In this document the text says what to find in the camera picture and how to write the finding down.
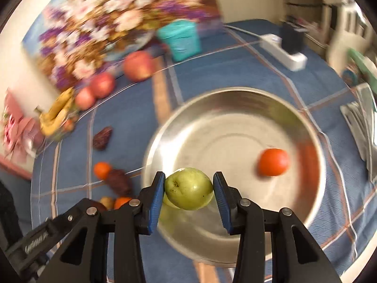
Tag long green box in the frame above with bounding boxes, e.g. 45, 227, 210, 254
348, 49, 377, 79

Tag white power cable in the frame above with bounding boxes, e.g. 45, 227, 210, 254
224, 25, 262, 40

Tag teal house-shaped box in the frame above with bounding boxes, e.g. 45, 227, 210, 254
156, 20, 201, 62

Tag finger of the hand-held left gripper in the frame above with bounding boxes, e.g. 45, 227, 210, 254
49, 198, 99, 227

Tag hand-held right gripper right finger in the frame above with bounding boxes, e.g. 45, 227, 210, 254
213, 171, 344, 283

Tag pink wrapped bouquet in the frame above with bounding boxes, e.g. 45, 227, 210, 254
1, 90, 45, 162

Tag white phone stand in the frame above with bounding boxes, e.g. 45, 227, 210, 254
340, 102, 369, 161

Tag small orange tangerine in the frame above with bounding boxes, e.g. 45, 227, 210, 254
113, 196, 133, 210
257, 148, 291, 177
93, 162, 112, 180

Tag white power strip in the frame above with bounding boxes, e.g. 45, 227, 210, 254
259, 33, 307, 72

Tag smartphone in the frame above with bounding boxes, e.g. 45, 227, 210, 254
355, 83, 377, 166

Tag medium red apple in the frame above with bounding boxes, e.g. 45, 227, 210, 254
89, 72, 116, 99

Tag white shelf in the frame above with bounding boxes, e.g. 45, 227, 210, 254
283, 0, 369, 65

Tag round steel plate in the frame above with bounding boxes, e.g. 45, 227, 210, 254
142, 87, 327, 268

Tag tan longan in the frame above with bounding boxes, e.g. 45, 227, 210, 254
99, 196, 115, 210

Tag black charger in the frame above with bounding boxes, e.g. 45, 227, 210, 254
281, 24, 304, 56

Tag small pink apple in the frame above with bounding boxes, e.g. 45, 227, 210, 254
74, 87, 96, 111

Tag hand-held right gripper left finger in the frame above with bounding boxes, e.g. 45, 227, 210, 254
35, 171, 166, 283

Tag large red apple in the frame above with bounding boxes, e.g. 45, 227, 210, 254
123, 51, 156, 82

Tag green jujube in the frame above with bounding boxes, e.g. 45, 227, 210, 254
164, 167, 214, 211

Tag bunch of yellow bananas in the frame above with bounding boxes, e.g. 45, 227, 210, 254
35, 87, 75, 137

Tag flower painting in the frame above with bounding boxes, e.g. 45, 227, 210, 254
22, 0, 224, 92

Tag clear plastic fruit container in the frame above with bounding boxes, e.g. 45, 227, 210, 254
44, 110, 80, 142

